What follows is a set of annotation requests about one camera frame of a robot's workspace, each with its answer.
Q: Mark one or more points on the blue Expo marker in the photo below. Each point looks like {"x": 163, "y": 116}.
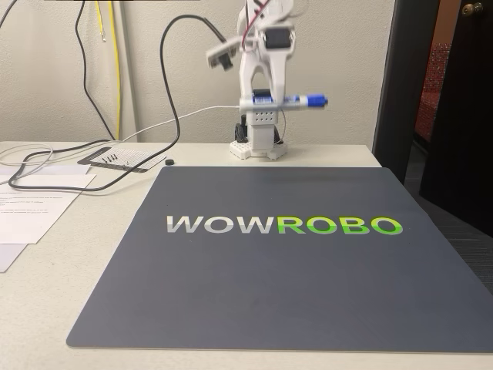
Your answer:
{"x": 300, "y": 101}

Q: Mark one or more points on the striped black white screw card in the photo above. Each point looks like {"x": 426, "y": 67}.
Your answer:
{"x": 135, "y": 159}

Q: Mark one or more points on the red patterned fabric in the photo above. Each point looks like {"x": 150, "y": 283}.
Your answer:
{"x": 433, "y": 88}

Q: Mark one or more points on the dark wooden door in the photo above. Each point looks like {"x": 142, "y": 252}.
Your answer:
{"x": 462, "y": 115}

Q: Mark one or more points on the grey WOWROBO mat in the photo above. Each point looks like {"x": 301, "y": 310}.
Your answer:
{"x": 277, "y": 270}

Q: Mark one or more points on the brass door knob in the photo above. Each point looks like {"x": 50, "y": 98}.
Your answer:
{"x": 472, "y": 9}

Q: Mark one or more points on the blank white card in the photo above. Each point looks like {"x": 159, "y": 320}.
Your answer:
{"x": 58, "y": 182}

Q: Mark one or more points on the printed white paper sheet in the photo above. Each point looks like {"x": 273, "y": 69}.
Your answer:
{"x": 31, "y": 215}

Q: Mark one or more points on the pale lilac paper sheet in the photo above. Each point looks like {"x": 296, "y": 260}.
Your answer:
{"x": 9, "y": 255}

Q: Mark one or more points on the white camera box black lens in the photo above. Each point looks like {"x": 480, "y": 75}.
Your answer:
{"x": 221, "y": 52}

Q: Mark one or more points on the dark door frame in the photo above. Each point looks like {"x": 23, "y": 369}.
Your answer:
{"x": 400, "y": 77}

